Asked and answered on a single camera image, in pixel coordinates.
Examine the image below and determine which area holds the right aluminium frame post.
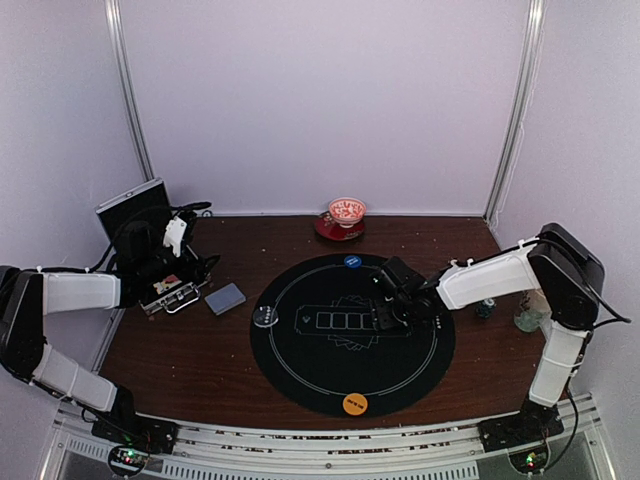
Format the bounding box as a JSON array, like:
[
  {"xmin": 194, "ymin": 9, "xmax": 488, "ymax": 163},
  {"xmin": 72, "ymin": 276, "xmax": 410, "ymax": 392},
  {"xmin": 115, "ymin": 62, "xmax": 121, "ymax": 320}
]
[{"xmin": 483, "ymin": 0, "xmax": 546, "ymax": 228}]

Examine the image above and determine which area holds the front aluminium rail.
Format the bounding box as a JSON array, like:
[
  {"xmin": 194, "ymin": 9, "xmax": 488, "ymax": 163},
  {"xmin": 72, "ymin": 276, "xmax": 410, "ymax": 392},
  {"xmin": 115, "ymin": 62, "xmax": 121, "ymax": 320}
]
[{"xmin": 37, "ymin": 417, "xmax": 619, "ymax": 480}]

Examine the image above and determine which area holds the dark red saucer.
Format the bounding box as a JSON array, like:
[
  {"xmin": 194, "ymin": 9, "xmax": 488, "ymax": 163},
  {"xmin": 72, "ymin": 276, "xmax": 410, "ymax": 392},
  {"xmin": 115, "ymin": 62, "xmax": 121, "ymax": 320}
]
[{"xmin": 314, "ymin": 211, "xmax": 365, "ymax": 242}]

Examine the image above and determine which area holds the blue small blind button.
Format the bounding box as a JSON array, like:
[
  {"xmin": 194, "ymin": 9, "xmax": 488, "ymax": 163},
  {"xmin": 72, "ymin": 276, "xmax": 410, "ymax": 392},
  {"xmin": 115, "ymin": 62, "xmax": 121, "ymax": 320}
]
[{"xmin": 343, "ymin": 255, "xmax": 363, "ymax": 269}]

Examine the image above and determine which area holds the grey playing card deck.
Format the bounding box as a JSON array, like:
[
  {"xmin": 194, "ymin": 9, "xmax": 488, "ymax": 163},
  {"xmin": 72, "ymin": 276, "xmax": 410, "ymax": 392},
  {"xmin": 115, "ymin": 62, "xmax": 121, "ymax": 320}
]
[{"xmin": 205, "ymin": 283, "xmax": 246, "ymax": 316}]

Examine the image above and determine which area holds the green poker chip stack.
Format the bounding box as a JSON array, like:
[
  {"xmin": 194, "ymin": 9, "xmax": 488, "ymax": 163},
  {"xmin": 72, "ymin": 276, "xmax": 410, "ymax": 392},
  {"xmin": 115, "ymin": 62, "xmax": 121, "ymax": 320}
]
[{"xmin": 475, "ymin": 298, "xmax": 497, "ymax": 319}]

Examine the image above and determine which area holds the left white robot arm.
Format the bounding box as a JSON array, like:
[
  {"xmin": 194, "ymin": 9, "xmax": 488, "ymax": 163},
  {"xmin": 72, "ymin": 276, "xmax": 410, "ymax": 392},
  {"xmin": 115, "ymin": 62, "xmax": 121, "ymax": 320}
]
[{"xmin": 1, "ymin": 202, "xmax": 219, "ymax": 444}]

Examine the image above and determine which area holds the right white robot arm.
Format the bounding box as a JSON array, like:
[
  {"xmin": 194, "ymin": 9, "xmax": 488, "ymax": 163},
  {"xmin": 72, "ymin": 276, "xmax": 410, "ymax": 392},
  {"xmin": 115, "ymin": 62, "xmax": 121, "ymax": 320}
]
[{"xmin": 371, "ymin": 223, "xmax": 628, "ymax": 442}]

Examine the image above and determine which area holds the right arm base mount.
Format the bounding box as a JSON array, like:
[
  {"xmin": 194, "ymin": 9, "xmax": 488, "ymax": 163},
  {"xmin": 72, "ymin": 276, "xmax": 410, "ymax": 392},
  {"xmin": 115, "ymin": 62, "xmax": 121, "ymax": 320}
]
[{"xmin": 478, "ymin": 415, "xmax": 564, "ymax": 475}]

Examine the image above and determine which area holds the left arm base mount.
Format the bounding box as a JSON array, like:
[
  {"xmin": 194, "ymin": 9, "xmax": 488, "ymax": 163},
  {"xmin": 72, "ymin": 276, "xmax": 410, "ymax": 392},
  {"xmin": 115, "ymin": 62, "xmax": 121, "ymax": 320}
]
[{"xmin": 86, "ymin": 414, "xmax": 178, "ymax": 479}]

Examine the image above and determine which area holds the grey dealer button disc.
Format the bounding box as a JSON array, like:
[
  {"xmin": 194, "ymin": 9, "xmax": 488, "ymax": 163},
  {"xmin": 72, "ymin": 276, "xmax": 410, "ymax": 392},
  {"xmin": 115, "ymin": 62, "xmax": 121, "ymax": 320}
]
[{"xmin": 252, "ymin": 306, "xmax": 279, "ymax": 328}]

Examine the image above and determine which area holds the orange big blind button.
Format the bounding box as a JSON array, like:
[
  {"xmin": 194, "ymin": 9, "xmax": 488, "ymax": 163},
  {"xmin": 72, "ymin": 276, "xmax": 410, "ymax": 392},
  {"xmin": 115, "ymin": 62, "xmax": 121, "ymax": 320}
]
[{"xmin": 342, "ymin": 393, "xmax": 369, "ymax": 416}]

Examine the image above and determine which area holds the red white patterned bowl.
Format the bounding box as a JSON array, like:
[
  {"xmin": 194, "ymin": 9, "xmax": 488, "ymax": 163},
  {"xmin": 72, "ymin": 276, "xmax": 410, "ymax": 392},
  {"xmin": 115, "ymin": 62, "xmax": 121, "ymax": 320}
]
[{"xmin": 328, "ymin": 197, "xmax": 367, "ymax": 228}]

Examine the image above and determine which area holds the black round poker mat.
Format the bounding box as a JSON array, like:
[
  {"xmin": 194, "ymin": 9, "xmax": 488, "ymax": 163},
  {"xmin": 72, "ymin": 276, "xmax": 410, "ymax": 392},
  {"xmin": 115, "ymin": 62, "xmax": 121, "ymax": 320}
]
[{"xmin": 250, "ymin": 253, "xmax": 456, "ymax": 417}]

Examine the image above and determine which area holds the aluminium poker case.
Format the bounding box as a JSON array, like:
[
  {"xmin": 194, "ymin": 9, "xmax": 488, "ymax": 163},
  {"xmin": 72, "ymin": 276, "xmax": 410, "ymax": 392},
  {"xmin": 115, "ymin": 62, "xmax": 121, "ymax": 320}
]
[{"xmin": 96, "ymin": 178, "xmax": 209, "ymax": 316}]

